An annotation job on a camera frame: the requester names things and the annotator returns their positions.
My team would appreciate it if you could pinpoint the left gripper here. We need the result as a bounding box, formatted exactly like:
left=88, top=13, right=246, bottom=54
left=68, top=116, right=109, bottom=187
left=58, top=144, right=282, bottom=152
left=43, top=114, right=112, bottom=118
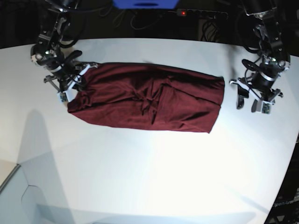
left=229, top=79, right=283, bottom=113

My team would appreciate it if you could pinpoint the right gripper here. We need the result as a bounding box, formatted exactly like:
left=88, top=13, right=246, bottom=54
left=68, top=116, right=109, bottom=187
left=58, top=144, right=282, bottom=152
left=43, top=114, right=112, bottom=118
left=43, top=62, right=98, bottom=92

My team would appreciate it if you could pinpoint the dark red t-shirt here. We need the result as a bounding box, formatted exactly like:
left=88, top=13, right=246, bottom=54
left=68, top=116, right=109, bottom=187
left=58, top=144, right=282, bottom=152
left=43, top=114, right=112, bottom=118
left=67, top=63, right=225, bottom=133

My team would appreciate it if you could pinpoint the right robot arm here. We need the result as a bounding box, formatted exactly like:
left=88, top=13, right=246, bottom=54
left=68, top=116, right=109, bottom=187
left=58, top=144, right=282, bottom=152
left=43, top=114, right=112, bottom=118
left=30, top=0, right=99, bottom=93

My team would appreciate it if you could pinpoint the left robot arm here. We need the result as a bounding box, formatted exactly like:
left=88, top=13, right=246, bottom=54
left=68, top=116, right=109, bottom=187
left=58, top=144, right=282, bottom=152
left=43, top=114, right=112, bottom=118
left=229, top=0, right=291, bottom=114

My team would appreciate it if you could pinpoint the blue box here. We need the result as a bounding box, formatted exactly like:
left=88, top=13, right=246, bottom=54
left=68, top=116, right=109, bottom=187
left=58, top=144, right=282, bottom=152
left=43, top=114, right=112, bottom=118
left=113, top=0, right=179, bottom=9

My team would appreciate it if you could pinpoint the black power strip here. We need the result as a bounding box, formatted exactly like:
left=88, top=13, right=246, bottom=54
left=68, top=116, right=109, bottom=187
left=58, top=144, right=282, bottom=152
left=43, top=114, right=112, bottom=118
left=175, top=8, right=228, bottom=20

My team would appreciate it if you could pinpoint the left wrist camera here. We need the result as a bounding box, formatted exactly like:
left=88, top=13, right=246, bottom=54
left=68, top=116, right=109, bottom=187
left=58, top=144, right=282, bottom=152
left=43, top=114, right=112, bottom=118
left=256, top=100, right=272, bottom=114

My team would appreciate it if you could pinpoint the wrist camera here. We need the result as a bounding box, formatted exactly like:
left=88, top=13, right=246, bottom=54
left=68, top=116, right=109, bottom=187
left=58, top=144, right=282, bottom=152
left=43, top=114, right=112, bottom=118
left=256, top=100, right=272, bottom=114
left=57, top=91, right=75, bottom=103

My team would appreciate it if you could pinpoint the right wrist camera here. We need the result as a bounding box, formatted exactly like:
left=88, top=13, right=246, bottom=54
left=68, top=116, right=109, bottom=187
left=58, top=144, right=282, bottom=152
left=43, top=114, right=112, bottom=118
left=57, top=91, right=75, bottom=103

